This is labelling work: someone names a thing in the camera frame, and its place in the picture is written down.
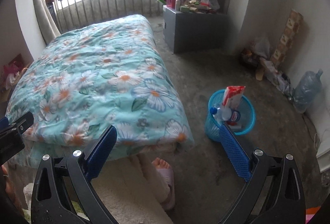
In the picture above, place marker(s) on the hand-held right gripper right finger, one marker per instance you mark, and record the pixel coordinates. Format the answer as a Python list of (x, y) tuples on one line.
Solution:
[(236, 154)]

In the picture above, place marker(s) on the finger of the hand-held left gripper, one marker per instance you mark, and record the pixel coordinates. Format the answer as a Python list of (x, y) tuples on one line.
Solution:
[(3, 123), (22, 122)]

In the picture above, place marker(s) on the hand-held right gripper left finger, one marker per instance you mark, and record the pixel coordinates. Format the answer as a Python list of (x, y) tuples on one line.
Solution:
[(101, 154)]

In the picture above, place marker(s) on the blue plastic wastebasket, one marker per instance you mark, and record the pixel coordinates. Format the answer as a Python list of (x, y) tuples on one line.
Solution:
[(245, 113)]

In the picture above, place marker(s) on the clear plastic bottle blue label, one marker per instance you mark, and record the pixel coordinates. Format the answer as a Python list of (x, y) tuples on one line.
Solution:
[(223, 113)]

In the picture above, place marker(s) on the red and white paper bag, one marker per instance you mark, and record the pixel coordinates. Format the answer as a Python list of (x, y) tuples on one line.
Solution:
[(233, 96)]

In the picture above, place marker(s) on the person's left hand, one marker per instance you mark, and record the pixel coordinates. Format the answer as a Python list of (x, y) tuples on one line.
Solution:
[(7, 185)]

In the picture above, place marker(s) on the cardboard box with pink paper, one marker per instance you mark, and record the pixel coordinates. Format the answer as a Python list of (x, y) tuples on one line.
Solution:
[(13, 69)]

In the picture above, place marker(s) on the person's leg in cream pants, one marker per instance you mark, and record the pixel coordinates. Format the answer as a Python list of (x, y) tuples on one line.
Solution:
[(152, 182)]

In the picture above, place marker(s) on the person's foot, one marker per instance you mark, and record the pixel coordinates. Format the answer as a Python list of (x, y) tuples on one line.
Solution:
[(161, 163)]

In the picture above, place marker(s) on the floral turquoise blanket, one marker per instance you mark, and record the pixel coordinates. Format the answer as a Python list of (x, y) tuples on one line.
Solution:
[(98, 79)]

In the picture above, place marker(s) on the white power strip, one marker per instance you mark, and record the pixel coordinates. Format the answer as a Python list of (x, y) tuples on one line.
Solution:
[(277, 78)]

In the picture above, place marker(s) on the large clear water jug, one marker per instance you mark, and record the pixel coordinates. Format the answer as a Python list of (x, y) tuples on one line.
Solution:
[(308, 90)]

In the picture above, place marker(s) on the plastic bag with clutter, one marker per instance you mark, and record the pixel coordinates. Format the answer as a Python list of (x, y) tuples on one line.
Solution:
[(255, 55)]

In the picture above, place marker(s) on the beige curtain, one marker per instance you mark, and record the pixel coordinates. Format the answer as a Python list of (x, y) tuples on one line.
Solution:
[(41, 12)]

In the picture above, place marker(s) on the tall patterned cardboard box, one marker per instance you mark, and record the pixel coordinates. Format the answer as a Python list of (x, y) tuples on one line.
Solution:
[(286, 36)]

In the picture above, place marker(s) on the grey cabinet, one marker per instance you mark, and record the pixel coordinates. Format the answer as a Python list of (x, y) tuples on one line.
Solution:
[(193, 30)]

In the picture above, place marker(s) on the pile of small boxes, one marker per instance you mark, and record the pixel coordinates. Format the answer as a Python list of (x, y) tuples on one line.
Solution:
[(197, 9)]

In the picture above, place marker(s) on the metal window railing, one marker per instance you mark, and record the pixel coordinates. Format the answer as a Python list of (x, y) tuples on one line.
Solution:
[(116, 0)]

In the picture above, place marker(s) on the small white bottle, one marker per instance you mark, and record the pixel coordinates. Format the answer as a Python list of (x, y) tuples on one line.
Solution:
[(178, 4)]

